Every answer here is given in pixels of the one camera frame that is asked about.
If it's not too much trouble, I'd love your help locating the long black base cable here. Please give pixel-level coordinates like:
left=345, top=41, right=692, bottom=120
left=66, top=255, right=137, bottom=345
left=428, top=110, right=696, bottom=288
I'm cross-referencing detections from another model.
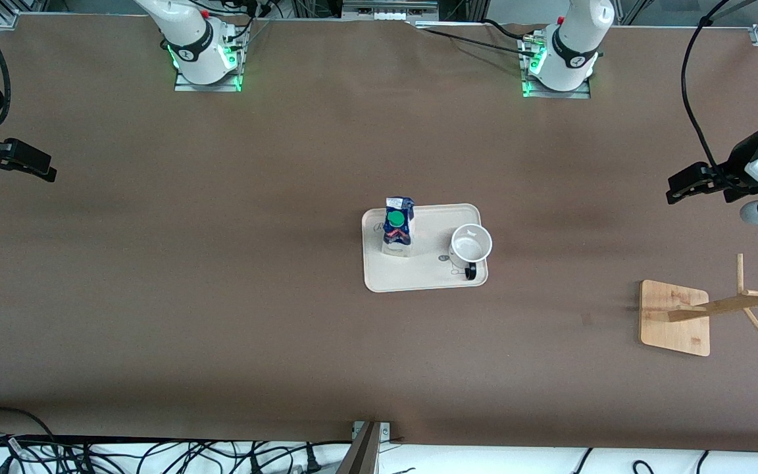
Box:
left=412, top=18, right=541, bottom=57

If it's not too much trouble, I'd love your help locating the thick black looped cable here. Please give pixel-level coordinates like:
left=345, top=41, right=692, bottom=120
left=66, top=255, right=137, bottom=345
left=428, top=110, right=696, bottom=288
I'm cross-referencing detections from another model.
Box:
left=0, top=407, right=59, bottom=448

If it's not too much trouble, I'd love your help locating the blue milk carton green cap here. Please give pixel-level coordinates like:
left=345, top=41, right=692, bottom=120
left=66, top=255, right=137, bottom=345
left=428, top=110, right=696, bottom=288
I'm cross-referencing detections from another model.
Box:
left=381, top=196, right=416, bottom=259

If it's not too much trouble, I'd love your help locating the aluminium post with bracket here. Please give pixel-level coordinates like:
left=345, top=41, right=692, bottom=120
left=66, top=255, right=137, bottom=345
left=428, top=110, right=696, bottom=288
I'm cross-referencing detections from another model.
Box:
left=340, top=421, right=391, bottom=474

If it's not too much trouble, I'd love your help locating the cream tray rabbit print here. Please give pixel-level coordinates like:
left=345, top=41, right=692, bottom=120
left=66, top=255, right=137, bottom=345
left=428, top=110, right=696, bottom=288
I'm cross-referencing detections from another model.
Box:
left=361, top=203, right=490, bottom=293

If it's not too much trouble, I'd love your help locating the wooden mug tree rack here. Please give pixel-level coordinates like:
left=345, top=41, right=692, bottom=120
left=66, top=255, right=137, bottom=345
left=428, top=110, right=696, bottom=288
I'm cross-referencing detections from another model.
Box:
left=639, top=253, right=758, bottom=357

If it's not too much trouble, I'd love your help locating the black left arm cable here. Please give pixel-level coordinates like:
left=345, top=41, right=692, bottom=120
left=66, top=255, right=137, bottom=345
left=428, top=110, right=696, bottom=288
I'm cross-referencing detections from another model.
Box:
left=680, top=0, right=748, bottom=175

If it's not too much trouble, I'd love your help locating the black base cable bundle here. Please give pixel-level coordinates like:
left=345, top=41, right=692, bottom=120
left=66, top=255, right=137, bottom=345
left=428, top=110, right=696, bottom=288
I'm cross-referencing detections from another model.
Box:
left=218, top=0, right=273, bottom=50

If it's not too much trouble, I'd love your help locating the grey power strip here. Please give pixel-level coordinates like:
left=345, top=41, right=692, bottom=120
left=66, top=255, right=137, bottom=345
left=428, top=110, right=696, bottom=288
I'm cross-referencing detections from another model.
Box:
left=341, top=0, right=440, bottom=20

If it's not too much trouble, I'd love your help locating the black cable with plug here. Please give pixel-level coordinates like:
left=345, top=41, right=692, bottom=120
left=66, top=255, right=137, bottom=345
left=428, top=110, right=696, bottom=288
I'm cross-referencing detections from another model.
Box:
left=300, top=444, right=324, bottom=474

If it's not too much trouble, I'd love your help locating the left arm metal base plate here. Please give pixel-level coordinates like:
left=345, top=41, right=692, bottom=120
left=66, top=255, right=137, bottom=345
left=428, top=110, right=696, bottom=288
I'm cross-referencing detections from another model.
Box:
left=520, top=33, right=592, bottom=99

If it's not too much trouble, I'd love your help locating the white mug black handle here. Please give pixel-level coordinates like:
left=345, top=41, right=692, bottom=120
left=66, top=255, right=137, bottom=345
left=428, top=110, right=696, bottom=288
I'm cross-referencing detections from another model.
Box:
left=448, top=224, right=493, bottom=282

